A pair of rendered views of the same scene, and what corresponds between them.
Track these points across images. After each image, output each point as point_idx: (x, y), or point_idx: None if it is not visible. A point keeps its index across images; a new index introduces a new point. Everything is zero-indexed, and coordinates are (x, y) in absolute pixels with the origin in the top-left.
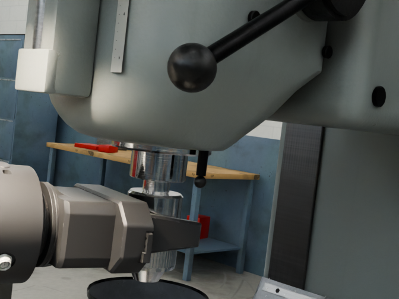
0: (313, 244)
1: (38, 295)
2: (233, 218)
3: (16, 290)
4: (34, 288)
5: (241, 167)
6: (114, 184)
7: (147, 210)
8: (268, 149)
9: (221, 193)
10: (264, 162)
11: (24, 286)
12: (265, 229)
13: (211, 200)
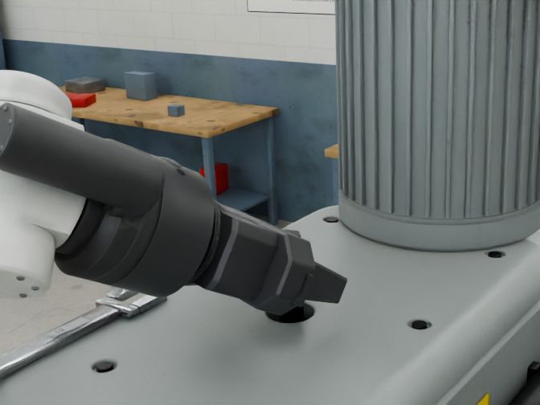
0: None
1: (53, 325)
2: (254, 160)
3: (25, 323)
4: (44, 315)
5: (254, 98)
6: (99, 128)
7: None
8: (283, 74)
9: (235, 131)
10: (281, 91)
11: (32, 313)
12: (295, 170)
13: (224, 140)
